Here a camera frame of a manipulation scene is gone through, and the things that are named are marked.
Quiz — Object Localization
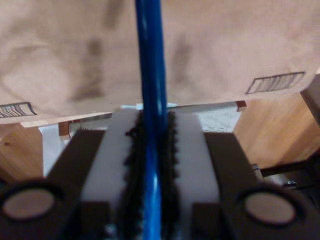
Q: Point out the brown packing paper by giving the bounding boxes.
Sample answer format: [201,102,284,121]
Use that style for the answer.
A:
[0,0,320,126]

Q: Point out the blue network cable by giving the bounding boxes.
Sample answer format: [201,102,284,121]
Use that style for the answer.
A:
[133,0,168,240]

